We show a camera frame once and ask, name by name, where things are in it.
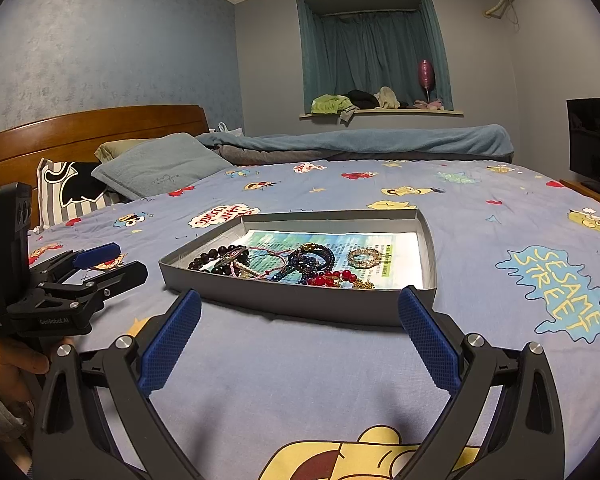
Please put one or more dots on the beige cloth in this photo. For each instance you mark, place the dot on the beige cloth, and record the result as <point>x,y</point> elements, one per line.
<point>387,96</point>

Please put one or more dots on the grey-blue pillow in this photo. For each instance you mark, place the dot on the grey-blue pillow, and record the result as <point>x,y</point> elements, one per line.
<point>165,165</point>

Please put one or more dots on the grey blanket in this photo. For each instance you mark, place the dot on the grey blanket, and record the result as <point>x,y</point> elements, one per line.
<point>250,156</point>

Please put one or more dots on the striped pillow with black print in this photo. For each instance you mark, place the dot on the striped pillow with black print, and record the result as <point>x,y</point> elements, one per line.
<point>55,200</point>

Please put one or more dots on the grey cloth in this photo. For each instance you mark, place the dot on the grey cloth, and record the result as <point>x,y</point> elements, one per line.
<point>347,115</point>

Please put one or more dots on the pink plush toy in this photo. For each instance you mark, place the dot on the pink plush toy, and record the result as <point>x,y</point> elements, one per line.
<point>430,105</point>

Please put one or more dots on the yellow-green pillow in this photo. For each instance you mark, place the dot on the yellow-green pillow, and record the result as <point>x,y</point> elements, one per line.
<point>115,149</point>

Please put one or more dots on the black television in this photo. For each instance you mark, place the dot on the black television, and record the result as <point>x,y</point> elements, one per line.
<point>595,140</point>

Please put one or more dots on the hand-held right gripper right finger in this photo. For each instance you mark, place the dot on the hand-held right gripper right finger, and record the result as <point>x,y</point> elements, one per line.
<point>430,345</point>

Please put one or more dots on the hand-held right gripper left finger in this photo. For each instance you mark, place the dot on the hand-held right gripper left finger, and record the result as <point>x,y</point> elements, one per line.
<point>172,345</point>

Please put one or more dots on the air conditioner pipe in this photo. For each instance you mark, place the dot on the air conditioner pipe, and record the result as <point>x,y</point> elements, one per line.
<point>495,9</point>

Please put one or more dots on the wooden headboard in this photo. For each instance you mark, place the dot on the wooden headboard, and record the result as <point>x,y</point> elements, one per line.
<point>80,130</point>

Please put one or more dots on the printed paper sheet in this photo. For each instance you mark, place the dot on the printed paper sheet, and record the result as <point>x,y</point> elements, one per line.
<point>405,260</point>

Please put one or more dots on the cartoon printed blue bedsheet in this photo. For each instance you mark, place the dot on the cartoon printed blue bedsheet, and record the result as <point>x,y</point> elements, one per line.
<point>305,385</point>

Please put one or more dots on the grey cardboard box tray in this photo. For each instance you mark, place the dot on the grey cardboard box tray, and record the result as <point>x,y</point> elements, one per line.
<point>300,310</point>

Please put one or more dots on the blue duvet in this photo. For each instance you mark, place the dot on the blue duvet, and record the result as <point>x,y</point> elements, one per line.
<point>380,140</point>

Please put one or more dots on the person's left hand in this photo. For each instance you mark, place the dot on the person's left hand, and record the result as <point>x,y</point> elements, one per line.
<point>15,365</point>

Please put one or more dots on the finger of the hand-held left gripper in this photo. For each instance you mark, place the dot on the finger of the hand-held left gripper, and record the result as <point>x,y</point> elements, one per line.
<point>125,275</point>
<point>97,254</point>

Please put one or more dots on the teal curtain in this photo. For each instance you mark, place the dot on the teal curtain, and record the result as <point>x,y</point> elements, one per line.
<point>370,50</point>

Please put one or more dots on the white plastic bag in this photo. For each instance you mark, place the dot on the white plastic bag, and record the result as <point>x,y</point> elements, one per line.
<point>230,128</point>

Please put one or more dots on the green cloth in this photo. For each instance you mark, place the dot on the green cloth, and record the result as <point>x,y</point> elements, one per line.
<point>330,104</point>

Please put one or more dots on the black cloth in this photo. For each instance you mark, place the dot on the black cloth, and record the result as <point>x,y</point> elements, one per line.
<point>362,97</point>

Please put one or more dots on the person's left forearm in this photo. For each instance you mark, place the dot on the person's left forearm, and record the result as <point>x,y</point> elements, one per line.
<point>0,415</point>

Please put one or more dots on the wooden television stand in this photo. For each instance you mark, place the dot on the wooden television stand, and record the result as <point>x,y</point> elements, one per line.
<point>590,192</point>

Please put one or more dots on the window sill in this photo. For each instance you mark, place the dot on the window sill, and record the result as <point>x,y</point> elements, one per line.
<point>430,113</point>

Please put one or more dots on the pink balloon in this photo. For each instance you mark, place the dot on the pink balloon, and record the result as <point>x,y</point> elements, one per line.
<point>426,72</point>

